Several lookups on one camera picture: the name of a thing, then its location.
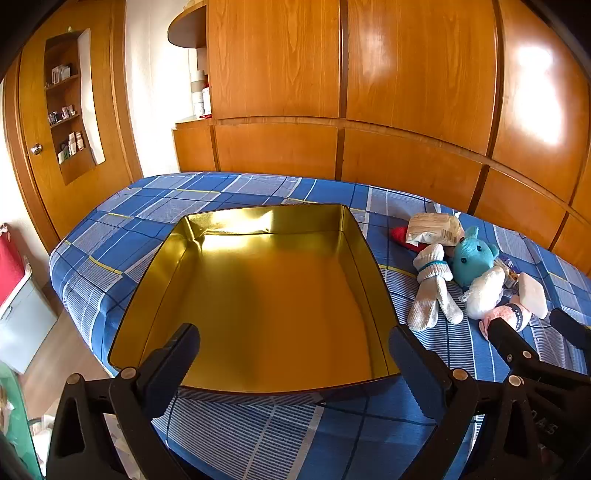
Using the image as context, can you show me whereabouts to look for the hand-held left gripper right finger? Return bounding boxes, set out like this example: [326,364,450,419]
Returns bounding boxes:
[389,324,541,480]

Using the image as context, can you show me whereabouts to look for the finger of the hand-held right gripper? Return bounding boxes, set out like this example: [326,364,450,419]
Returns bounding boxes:
[489,318,540,370]
[550,308,591,365]

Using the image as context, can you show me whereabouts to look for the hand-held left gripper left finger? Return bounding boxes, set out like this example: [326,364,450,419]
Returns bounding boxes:
[46,323,201,480]

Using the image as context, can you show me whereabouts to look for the pink sock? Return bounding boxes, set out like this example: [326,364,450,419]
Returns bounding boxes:
[479,295,532,341]

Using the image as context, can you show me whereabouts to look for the clear plastic bag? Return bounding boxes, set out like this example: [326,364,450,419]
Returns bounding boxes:
[463,266,506,320]

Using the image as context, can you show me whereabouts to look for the white foam block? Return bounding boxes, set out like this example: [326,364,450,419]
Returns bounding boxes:
[517,272,550,319]

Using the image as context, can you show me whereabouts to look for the brown patterned scrunchie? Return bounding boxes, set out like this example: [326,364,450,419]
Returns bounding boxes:
[496,256,520,289]

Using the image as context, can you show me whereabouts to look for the white sock pair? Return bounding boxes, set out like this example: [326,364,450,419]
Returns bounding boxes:
[407,243,464,330]

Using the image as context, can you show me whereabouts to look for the teal plush toy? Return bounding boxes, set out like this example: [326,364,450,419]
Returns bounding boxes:
[450,225,500,284]

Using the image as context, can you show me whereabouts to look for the gold metal tin box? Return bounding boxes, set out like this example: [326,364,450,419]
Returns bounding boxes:
[107,204,402,407]

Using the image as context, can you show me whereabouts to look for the red fabric piece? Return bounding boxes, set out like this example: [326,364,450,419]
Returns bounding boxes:
[392,225,423,252]

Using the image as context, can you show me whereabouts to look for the beige mesh cloth bundle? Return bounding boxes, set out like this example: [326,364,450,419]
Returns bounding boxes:
[409,212,462,237]

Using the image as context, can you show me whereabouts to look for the grey storage box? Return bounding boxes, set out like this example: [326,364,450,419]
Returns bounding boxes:
[0,268,58,374]

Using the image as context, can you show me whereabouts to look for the blue plaid bed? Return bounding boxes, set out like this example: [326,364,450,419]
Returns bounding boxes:
[48,172,591,480]

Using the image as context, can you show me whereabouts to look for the green plastic sheet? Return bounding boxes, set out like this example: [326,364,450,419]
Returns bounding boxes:
[0,360,42,480]

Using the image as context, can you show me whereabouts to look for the red bag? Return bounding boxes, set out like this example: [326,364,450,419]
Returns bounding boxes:
[0,224,26,308]

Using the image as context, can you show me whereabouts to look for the group of small cartons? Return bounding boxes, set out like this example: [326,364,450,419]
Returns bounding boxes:
[58,131,86,162]

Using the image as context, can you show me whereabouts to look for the wooden door with niche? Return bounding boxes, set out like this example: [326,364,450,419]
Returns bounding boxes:
[2,0,144,254]

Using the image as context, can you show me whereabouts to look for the wooden wardrobe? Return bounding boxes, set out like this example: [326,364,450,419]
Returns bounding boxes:
[171,0,591,278]

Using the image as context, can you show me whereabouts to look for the wooden corner shelf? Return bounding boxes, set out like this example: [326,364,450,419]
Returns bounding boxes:
[167,4,208,49]

